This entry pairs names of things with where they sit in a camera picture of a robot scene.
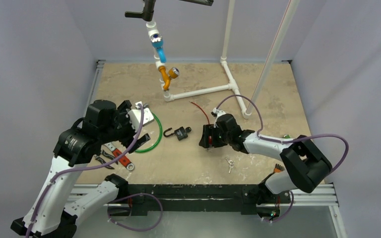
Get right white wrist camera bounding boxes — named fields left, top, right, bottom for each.
left=211, top=108, right=226, bottom=127

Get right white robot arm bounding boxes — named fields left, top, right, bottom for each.
left=199, top=114, right=332, bottom=202

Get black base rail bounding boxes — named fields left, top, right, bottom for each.
left=108, top=184, right=292, bottom=218

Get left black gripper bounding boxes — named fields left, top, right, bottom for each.
left=100, top=100, right=150, bottom=151

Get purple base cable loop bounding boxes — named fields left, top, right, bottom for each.
left=107, top=192, right=164, bottom=232

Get orange tap valve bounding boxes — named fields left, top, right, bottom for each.
left=158, top=66, right=180, bottom=91

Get green cable lock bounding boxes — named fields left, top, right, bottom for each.
left=135, top=113, right=163, bottom=154

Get orange hex key set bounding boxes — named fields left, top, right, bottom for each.
left=273, top=164, right=285, bottom=173

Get black pliers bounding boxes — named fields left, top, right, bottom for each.
left=95, top=150, right=115, bottom=164

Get white pole with red stripe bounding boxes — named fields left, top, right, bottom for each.
left=251, top=0, right=300, bottom=103

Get silver key bunch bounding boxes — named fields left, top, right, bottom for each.
left=224, top=156, right=234, bottom=174

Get red handled adjustable wrench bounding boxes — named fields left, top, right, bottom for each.
left=104, top=142, right=135, bottom=171

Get black padlock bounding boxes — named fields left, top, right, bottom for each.
left=163, top=126, right=189, bottom=141

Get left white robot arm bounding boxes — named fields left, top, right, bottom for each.
left=10, top=100, right=154, bottom=238

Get red cable lock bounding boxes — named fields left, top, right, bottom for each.
left=190, top=101, right=212, bottom=146

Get white PVC pipe frame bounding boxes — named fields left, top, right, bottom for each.
left=146, top=0, right=249, bottom=118

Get blue tap valve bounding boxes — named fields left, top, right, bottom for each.
left=149, top=33, right=167, bottom=63

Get black crank handle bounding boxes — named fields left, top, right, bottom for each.
left=125, top=0, right=213, bottom=22

